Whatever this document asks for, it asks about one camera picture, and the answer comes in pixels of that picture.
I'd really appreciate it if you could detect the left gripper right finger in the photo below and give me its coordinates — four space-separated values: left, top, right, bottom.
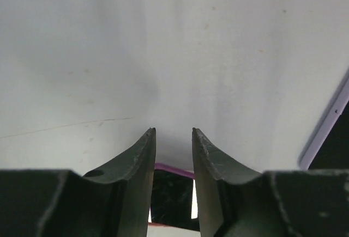
192 128 348 236

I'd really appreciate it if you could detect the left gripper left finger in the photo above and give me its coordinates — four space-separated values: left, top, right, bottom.
1 128 156 236

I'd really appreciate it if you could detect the black phone purple edge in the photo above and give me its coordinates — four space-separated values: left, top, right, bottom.
148 163 200 232

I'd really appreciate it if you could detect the black phone teal edge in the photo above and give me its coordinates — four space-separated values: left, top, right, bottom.
309 110 348 169

